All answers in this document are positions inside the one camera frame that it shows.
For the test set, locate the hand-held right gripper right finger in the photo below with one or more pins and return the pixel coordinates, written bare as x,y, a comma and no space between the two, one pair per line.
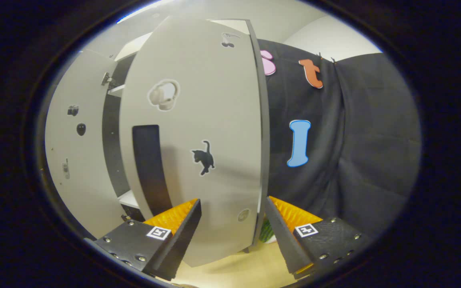
282,232

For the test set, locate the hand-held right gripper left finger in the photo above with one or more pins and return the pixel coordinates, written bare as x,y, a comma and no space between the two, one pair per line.
182,236

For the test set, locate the white cabinet door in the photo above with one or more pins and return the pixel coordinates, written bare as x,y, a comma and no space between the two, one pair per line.
86,168
222,120

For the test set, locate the white cabinet bottom shelf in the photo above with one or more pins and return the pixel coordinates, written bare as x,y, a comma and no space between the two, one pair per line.
128,199

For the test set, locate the white cabinet shelf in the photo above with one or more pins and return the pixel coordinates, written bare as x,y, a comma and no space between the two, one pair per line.
128,199
116,90

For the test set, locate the green and white toy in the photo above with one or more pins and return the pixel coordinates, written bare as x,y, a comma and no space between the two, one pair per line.
267,234

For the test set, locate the black backdrop cloth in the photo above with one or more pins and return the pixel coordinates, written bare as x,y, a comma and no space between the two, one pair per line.
354,132

